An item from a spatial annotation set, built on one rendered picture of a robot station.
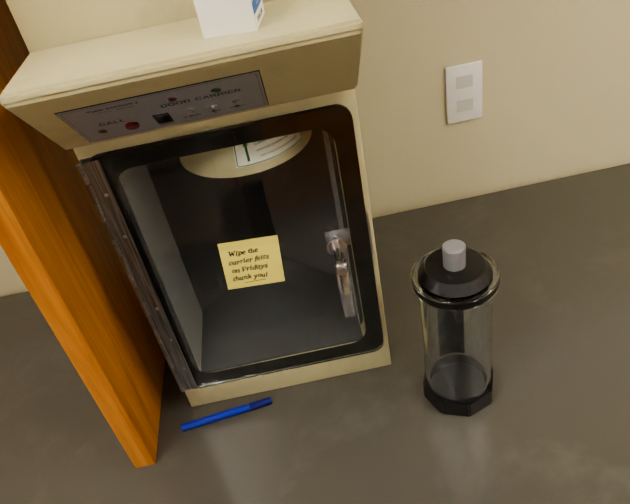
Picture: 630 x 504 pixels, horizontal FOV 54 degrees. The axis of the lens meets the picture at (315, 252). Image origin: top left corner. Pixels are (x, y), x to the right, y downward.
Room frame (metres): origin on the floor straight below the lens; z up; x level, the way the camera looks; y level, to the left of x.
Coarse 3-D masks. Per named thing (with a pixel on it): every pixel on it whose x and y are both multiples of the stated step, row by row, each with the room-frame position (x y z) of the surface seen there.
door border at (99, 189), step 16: (96, 160) 0.63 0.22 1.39; (96, 176) 0.63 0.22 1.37; (96, 192) 0.63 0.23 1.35; (112, 192) 0.63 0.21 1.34; (112, 208) 0.63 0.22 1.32; (112, 224) 0.63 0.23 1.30; (128, 240) 0.63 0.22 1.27; (128, 256) 0.63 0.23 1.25; (128, 272) 0.63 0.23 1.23; (144, 272) 0.63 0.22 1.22; (144, 288) 0.63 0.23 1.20; (160, 304) 0.63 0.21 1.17; (160, 320) 0.63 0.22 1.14; (176, 352) 0.63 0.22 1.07; (176, 368) 0.63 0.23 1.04; (192, 384) 0.63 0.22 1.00
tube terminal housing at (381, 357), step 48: (48, 0) 0.64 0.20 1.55; (96, 0) 0.64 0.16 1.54; (144, 0) 0.64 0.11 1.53; (192, 0) 0.64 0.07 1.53; (48, 48) 0.64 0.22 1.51; (336, 96) 0.64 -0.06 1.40; (96, 144) 0.64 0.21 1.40; (384, 336) 0.64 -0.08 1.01; (240, 384) 0.64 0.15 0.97; (288, 384) 0.64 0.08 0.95
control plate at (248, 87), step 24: (144, 96) 0.55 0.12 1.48; (168, 96) 0.56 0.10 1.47; (192, 96) 0.57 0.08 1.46; (216, 96) 0.58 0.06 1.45; (240, 96) 0.58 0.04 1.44; (264, 96) 0.59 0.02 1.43; (72, 120) 0.56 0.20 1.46; (96, 120) 0.57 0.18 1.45; (120, 120) 0.58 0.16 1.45; (144, 120) 0.59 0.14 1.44; (192, 120) 0.61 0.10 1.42
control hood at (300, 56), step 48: (288, 0) 0.63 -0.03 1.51; (336, 0) 0.60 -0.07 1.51; (96, 48) 0.61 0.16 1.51; (144, 48) 0.57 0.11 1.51; (192, 48) 0.55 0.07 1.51; (240, 48) 0.53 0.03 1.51; (288, 48) 0.53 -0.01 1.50; (336, 48) 0.54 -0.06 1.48; (0, 96) 0.54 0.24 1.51; (48, 96) 0.53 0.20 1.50; (96, 96) 0.54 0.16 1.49; (288, 96) 0.60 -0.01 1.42
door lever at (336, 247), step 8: (336, 240) 0.63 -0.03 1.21; (328, 248) 0.63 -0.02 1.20; (336, 248) 0.62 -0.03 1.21; (344, 248) 0.63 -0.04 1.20; (336, 256) 0.60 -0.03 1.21; (336, 264) 0.59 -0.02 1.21; (344, 264) 0.58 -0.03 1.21; (336, 272) 0.58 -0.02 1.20; (344, 272) 0.58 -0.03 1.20; (344, 280) 0.58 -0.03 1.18; (344, 288) 0.58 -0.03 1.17; (344, 296) 0.58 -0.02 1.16; (352, 296) 0.58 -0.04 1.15; (344, 304) 0.58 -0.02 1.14; (352, 304) 0.58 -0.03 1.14; (344, 312) 0.58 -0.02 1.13; (352, 312) 0.58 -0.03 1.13
